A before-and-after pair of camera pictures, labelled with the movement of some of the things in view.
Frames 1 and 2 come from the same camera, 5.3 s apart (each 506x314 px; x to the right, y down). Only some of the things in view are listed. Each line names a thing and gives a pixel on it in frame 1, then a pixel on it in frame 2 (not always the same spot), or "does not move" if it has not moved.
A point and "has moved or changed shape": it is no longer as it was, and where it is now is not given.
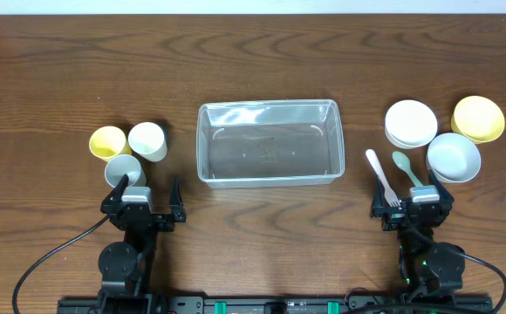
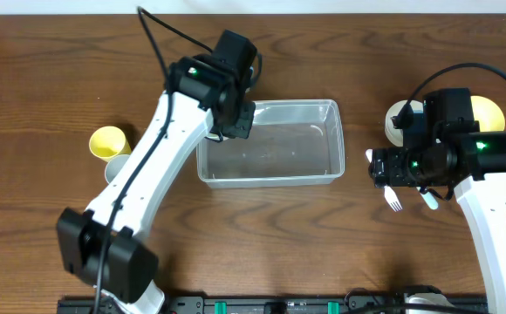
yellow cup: [106, 142] does not move
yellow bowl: [480, 118] does not move
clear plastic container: [247, 144] does not move
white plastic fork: [392, 200] does not move
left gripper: [144, 218] -> [240, 120]
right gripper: [413, 215] -> [378, 168]
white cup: [147, 139] has moved or changed shape
